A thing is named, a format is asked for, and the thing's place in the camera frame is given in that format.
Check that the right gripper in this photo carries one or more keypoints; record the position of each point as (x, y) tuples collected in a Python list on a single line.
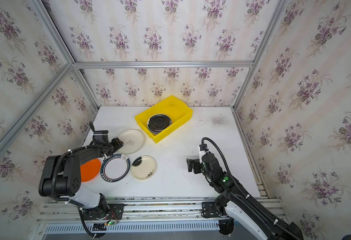
[(197, 165)]

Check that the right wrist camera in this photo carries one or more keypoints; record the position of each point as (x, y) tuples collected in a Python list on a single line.
[(203, 150)]

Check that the green rim plate under arm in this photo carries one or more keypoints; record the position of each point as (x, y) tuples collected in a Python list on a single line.
[(115, 168)]

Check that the orange plate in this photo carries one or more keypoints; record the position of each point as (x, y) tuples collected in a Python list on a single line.
[(90, 170)]

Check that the yellow plastic bin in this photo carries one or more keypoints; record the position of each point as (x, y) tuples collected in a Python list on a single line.
[(178, 112)]

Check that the translucent white plate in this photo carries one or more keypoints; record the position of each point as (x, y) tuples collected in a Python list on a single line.
[(133, 140)]

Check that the cream plate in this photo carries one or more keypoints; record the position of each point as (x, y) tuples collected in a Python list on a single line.
[(143, 168)]

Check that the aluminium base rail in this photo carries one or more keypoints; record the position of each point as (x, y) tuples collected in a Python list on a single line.
[(129, 215)]

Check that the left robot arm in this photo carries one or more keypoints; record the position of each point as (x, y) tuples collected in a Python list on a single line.
[(61, 176)]

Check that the black plate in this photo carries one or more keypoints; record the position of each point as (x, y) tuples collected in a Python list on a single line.
[(159, 116)]

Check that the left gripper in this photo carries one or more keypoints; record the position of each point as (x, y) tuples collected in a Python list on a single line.
[(111, 144)]

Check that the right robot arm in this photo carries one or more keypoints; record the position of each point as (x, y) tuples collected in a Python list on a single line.
[(235, 204)]

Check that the white plate green red rim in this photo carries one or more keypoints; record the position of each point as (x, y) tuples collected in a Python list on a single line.
[(156, 126)]

